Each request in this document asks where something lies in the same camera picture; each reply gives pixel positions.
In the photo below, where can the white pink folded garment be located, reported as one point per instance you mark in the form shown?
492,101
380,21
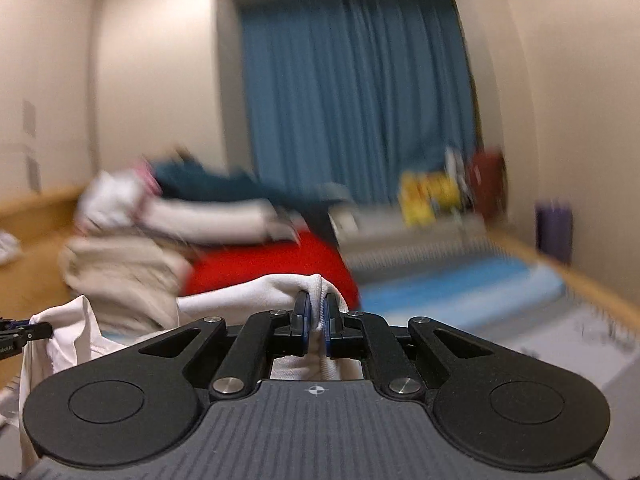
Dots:
113,199

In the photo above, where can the white long-sleeve shirt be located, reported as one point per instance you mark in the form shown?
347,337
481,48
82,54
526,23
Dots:
86,328

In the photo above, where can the white folded blanket stack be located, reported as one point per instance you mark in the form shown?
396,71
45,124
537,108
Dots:
236,223

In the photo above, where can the wooden bed headboard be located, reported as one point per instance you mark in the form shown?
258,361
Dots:
42,223

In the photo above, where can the light blue folded sheet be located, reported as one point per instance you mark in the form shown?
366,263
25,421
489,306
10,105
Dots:
469,292

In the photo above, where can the red folded blanket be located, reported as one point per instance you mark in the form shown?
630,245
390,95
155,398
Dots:
238,264

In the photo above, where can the white tissue pack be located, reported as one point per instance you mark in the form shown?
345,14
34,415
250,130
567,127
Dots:
10,248

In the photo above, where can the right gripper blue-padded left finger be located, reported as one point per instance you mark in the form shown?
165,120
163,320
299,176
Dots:
265,336

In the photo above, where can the grey printed bed sheet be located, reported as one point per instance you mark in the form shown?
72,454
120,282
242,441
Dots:
568,332

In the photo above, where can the blue curtain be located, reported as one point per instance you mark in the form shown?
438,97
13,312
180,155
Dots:
355,92

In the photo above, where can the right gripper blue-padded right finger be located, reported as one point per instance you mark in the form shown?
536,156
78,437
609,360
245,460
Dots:
367,338

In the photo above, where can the purple paper bag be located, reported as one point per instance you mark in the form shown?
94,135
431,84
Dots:
554,229

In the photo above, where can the yellow plush toys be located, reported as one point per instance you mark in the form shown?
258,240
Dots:
424,195

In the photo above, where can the dark teal plush shark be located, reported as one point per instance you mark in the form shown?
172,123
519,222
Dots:
189,180

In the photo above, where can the cream folded quilt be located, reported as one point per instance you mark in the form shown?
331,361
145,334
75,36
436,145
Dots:
131,283

